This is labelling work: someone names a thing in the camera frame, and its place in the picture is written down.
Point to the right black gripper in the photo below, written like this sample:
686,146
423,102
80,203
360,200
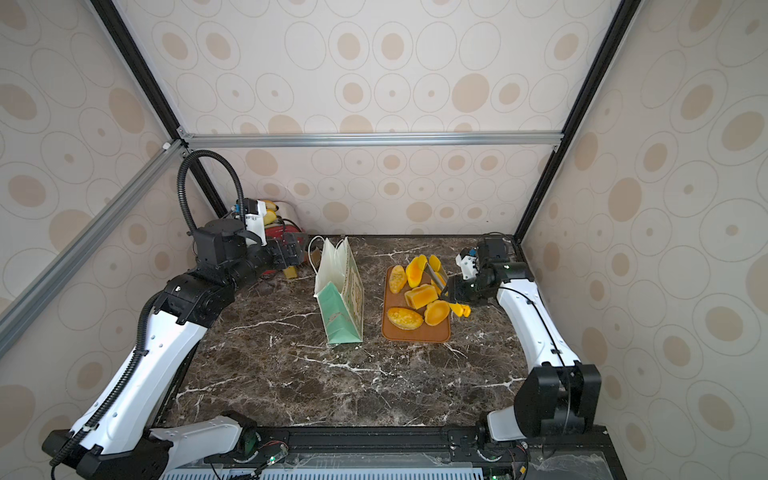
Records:
471,288

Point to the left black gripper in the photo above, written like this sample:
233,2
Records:
284,256

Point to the round bread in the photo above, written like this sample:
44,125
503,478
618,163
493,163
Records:
436,312

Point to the bread slice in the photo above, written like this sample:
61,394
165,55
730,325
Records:
415,270
436,266

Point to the paper bag green white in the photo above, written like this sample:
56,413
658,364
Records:
338,290

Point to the square toast bread piece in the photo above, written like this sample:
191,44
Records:
421,296

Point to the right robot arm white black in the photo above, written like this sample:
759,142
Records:
560,394

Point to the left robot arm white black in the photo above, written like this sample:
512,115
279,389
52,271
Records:
115,438

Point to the toast slice in toaster front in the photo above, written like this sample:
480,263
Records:
270,217

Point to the brown cutting board tray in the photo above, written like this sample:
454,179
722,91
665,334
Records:
439,333

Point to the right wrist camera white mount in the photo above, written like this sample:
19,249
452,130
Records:
490,251

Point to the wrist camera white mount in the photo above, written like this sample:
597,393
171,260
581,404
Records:
490,251
252,213

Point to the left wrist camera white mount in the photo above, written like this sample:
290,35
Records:
252,213

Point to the aluminium frame bar back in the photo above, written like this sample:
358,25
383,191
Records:
384,139

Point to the aluminium frame bar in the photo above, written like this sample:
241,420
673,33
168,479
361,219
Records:
384,139
26,308

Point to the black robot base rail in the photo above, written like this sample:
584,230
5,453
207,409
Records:
447,452

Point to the aluminium frame bar left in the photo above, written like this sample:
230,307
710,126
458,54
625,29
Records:
26,308

